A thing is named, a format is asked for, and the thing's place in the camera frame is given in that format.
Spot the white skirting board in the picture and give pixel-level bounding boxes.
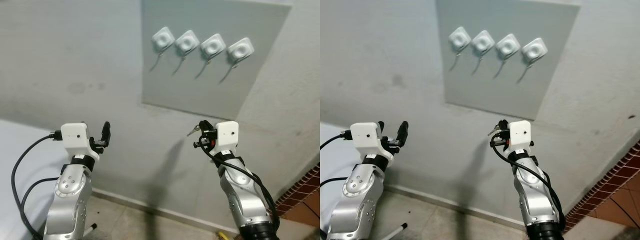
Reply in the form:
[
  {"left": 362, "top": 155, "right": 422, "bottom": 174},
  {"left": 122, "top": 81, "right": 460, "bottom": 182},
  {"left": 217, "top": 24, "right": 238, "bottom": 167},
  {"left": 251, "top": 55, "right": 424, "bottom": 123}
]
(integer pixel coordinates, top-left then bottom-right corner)
[
  {"left": 387, "top": 184, "right": 526, "bottom": 229},
  {"left": 92, "top": 188, "right": 239, "bottom": 234}
]

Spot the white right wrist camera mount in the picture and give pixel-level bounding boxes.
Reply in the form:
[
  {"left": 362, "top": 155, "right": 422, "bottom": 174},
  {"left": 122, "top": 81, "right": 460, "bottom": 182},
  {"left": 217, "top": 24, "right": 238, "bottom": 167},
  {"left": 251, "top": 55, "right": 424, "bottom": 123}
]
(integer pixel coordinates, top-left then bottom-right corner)
[
  {"left": 508, "top": 120, "right": 532, "bottom": 156},
  {"left": 215, "top": 121, "right": 240, "bottom": 157}
]

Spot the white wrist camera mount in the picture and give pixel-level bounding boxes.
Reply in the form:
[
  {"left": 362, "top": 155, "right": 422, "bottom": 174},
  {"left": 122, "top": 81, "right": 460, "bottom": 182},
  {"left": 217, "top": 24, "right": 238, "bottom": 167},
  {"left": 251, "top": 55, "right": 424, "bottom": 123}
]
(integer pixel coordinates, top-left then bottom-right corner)
[
  {"left": 349, "top": 122, "right": 392, "bottom": 162},
  {"left": 60, "top": 122, "right": 101, "bottom": 162},
  {"left": 508, "top": 120, "right": 532, "bottom": 156},
  {"left": 215, "top": 121, "right": 240, "bottom": 157}
]

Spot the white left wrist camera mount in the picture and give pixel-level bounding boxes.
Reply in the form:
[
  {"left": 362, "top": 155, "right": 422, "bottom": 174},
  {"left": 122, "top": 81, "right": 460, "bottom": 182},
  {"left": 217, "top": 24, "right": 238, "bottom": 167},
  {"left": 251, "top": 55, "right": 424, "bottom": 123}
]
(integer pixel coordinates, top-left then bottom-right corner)
[
  {"left": 349, "top": 122, "right": 392, "bottom": 162},
  {"left": 60, "top": 122, "right": 101, "bottom": 162}
]

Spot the grey wall board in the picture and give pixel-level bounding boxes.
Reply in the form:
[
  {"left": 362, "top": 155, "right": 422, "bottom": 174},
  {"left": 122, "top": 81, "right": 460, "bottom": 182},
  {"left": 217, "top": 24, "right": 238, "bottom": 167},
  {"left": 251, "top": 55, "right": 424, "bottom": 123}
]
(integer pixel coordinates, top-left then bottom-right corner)
[
  {"left": 141, "top": 0, "right": 293, "bottom": 121},
  {"left": 435, "top": 0, "right": 582, "bottom": 121}
]

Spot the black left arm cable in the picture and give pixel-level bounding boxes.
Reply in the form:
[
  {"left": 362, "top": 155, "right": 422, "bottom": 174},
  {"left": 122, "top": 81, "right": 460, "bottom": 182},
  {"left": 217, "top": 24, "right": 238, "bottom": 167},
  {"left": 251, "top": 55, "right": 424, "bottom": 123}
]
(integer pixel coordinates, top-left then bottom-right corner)
[
  {"left": 320, "top": 131, "right": 352, "bottom": 150},
  {"left": 10, "top": 131, "right": 63, "bottom": 240},
  {"left": 320, "top": 176, "right": 347, "bottom": 190},
  {"left": 20, "top": 176, "right": 63, "bottom": 211}
]

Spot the white adhesive wall hook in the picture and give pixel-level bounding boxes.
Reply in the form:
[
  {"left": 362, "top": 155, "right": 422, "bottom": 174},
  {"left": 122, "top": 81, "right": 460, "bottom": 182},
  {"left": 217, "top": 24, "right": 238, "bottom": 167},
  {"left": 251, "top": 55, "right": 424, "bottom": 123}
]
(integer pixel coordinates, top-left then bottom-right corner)
[
  {"left": 152, "top": 27, "right": 176, "bottom": 57},
  {"left": 495, "top": 33, "right": 521, "bottom": 62},
  {"left": 175, "top": 30, "right": 201, "bottom": 58},
  {"left": 448, "top": 26, "right": 472, "bottom": 53},
  {"left": 471, "top": 30, "right": 496, "bottom": 57},
  {"left": 521, "top": 37, "right": 548, "bottom": 66},
  {"left": 227, "top": 38, "right": 254, "bottom": 68},
  {"left": 200, "top": 33, "right": 226, "bottom": 63}
]

